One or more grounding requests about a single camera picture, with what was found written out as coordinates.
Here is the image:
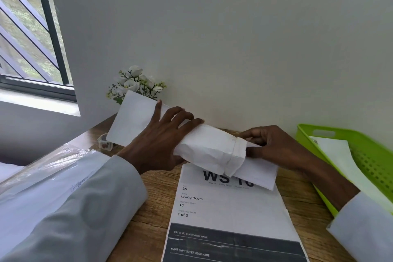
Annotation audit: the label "person's left hand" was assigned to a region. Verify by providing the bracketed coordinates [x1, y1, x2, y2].
[116, 100, 205, 176]

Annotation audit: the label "person's right hand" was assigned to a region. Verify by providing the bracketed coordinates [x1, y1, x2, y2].
[239, 125, 311, 173]

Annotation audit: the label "printed paper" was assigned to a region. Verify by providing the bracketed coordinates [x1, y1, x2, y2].
[238, 145, 279, 191]

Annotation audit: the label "long white envelope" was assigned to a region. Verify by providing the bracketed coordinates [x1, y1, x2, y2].
[308, 136, 393, 213]
[106, 90, 248, 177]

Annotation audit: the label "patterned tape roll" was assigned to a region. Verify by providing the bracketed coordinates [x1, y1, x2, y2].
[97, 133, 116, 150]

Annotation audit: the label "stack of printed papers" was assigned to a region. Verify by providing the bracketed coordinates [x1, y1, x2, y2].
[160, 163, 310, 262]

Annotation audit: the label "green plastic basket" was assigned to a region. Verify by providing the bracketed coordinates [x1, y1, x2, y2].
[296, 123, 393, 218]

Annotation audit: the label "plastic-wrapped white envelope pack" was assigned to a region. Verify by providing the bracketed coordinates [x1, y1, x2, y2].
[0, 143, 111, 250]

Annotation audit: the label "person's left forearm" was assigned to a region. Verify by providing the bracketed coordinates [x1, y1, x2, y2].
[0, 154, 149, 262]

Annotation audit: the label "person's right forearm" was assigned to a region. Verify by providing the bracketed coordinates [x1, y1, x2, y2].
[299, 159, 393, 262]

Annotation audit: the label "potted white flower plant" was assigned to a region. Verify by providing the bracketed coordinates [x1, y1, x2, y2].
[106, 65, 167, 106]

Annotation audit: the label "white window sill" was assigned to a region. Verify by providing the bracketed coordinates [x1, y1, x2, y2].
[0, 88, 81, 117]

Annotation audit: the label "black framed window with grille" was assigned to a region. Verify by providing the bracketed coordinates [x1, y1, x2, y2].
[0, 0, 77, 103]

